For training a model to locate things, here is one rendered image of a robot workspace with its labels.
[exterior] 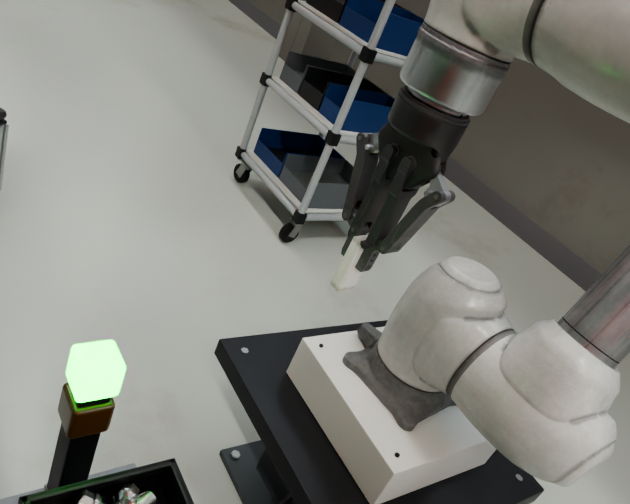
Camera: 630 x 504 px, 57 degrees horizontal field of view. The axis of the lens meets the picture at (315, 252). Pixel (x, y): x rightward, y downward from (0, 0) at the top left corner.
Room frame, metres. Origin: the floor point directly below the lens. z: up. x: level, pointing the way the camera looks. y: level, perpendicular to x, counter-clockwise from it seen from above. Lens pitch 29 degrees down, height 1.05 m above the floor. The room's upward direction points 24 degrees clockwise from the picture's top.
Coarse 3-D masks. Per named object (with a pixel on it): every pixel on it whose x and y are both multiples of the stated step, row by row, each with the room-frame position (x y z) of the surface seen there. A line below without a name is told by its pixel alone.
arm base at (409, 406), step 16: (368, 336) 0.93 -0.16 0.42; (352, 352) 0.88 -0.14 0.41; (368, 352) 0.89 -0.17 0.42; (352, 368) 0.85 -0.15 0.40; (368, 368) 0.85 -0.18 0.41; (384, 368) 0.83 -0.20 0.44; (368, 384) 0.83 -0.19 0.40; (384, 384) 0.82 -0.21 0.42; (400, 384) 0.81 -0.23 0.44; (384, 400) 0.80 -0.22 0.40; (400, 400) 0.80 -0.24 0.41; (416, 400) 0.81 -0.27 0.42; (432, 400) 0.82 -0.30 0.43; (448, 400) 0.86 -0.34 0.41; (400, 416) 0.77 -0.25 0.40; (416, 416) 0.79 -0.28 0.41
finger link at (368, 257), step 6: (378, 246) 0.56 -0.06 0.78; (366, 252) 0.57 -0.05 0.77; (372, 252) 0.56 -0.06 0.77; (378, 252) 0.57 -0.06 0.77; (390, 252) 0.56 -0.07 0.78; (360, 258) 0.57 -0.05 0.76; (366, 258) 0.57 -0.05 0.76; (372, 258) 0.57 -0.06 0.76; (360, 264) 0.57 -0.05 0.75; (366, 264) 0.57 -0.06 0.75; (372, 264) 0.57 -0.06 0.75; (360, 270) 0.57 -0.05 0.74; (366, 270) 0.57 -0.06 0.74
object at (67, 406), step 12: (60, 396) 0.37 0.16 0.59; (72, 396) 0.36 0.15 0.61; (60, 408) 0.37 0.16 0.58; (72, 408) 0.35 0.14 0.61; (84, 408) 0.36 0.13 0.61; (96, 408) 0.36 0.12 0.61; (108, 408) 0.37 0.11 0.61; (72, 420) 0.35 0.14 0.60; (84, 420) 0.35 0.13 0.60; (96, 420) 0.36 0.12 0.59; (108, 420) 0.37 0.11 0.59; (72, 432) 0.35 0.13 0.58; (84, 432) 0.36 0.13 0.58; (96, 432) 0.37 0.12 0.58
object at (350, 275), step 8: (360, 240) 0.57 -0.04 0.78; (360, 248) 0.57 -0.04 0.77; (352, 256) 0.57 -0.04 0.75; (352, 264) 0.57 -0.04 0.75; (344, 272) 0.57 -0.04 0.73; (352, 272) 0.57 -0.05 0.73; (360, 272) 0.59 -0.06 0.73; (344, 280) 0.57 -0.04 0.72; (352, 280) 0.58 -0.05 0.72; (336, 288) 0.57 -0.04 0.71; (344, 288) 0.57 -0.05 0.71
